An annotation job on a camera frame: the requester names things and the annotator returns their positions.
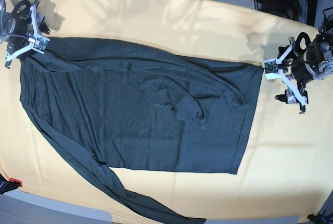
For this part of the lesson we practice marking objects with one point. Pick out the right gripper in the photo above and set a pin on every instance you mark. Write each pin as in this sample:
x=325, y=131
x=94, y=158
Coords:
x=24, y=30

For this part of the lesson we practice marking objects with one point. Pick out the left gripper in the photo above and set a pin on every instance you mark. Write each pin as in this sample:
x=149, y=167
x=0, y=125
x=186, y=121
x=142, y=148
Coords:
x=290, y=67

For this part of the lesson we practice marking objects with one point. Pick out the dark grey long-sleeve T-shirt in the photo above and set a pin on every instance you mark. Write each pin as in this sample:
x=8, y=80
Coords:
x=105, y=104

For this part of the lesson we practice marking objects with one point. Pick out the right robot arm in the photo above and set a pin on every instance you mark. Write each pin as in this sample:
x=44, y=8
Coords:
x=3, y=11

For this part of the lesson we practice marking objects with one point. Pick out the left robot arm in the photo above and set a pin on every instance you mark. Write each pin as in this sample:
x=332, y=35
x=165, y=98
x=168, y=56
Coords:
x=319, y=54

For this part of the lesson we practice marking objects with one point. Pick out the black clamp lower right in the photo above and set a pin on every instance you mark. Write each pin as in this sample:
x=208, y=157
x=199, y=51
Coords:
x=320, y=219

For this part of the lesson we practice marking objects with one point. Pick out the red and black clamp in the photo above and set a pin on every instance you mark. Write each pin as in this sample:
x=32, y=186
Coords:
x=9, y=185

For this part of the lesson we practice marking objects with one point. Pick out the black table leg post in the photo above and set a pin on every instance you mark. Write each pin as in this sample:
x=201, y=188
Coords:
x=311, y=12

